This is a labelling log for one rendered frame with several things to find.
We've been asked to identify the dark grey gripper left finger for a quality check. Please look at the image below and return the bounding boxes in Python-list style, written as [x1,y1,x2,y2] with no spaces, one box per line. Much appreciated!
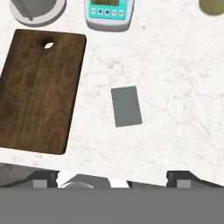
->
[4,170,60,189]

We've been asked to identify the grey rectangular sponge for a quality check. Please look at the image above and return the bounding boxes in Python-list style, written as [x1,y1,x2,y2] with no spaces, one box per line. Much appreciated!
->
[110,85,144,129]

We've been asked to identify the grey pot on white base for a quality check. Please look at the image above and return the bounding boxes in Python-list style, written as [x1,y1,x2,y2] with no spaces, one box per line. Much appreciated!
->
[9,0,67,28]

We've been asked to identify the teal and white kitchen scale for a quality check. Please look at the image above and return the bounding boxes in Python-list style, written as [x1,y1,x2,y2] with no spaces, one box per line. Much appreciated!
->
[84,0,136,32]

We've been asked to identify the olive round jar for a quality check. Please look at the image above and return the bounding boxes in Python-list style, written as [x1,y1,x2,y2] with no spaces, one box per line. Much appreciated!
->
[198,0,224,17]

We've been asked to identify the pale grey round knob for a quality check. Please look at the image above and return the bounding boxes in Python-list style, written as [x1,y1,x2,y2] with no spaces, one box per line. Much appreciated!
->
[62,180,95,189]

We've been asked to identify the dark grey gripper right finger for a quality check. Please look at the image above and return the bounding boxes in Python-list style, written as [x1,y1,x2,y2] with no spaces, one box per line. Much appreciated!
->
[165,170,224,189]

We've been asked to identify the dark wooden cutting board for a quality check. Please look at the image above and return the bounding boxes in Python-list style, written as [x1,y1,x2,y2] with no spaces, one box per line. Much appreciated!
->
[0,28,88,156]

